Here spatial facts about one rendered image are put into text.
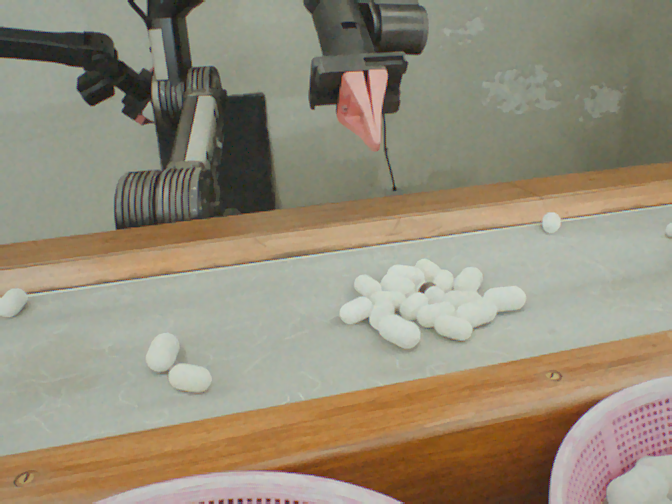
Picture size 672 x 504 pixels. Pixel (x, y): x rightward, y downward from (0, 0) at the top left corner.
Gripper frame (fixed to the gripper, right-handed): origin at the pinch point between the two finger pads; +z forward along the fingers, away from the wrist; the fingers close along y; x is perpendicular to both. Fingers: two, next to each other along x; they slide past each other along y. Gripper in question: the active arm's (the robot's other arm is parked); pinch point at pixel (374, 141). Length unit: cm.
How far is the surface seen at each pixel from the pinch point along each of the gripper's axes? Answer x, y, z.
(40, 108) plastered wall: 134, -79, -143
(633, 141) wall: 147, 172, -110
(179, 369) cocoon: -4.8, -20.2, 22.8
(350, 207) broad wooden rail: 14.6, -0.3, -2.1
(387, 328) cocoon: -3.8, -4.7, 21.6
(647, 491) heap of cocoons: -15.0, 3.4, 37.0
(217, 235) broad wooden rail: 11.8, -16.7, 1.6
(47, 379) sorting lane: -0.4, -30.3, 20.4
